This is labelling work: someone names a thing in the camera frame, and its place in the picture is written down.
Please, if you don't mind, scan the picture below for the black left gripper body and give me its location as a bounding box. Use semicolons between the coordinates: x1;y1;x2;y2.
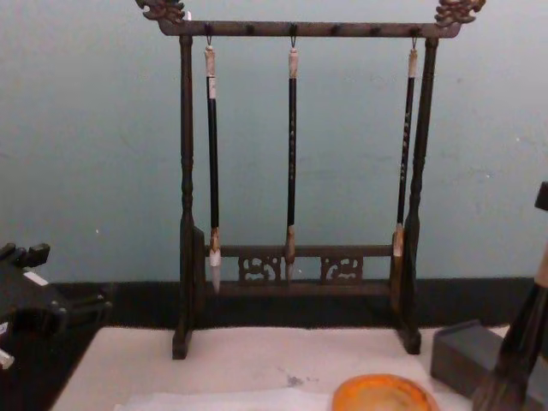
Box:
0;260;74;342

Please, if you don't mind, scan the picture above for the large dark calligraphy brush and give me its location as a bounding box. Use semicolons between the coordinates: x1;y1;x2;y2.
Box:
470;242;548;411

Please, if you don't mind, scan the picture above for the black table cloth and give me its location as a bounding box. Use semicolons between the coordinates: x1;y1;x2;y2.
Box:
0;277;548;411

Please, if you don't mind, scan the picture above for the black calligraphy brush, brown tip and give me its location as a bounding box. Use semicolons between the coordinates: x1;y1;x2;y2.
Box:
392;35;421;259

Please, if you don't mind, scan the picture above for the white felt mat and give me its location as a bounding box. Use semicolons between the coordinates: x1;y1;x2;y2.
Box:
50;326;517;411

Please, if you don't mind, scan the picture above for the white paper sheet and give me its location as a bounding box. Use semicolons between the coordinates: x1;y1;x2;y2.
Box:
112;386;451;411

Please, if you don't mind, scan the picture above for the dark carved wooden brush rack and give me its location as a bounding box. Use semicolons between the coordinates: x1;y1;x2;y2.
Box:
135;0;488;360

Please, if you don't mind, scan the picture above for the dark grey ink stone box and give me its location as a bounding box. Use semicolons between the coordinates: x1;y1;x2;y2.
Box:
429;319;548;411

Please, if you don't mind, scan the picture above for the orange shallow dish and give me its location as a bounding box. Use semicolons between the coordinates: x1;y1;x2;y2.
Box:
332;372;440;411

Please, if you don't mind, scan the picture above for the thick black-handled calligraphy brush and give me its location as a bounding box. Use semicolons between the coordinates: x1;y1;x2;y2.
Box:
202;35;224;296

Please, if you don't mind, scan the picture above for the thin black-handled calligraphy brush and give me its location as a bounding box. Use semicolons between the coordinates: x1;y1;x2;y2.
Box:
283;35;301;284

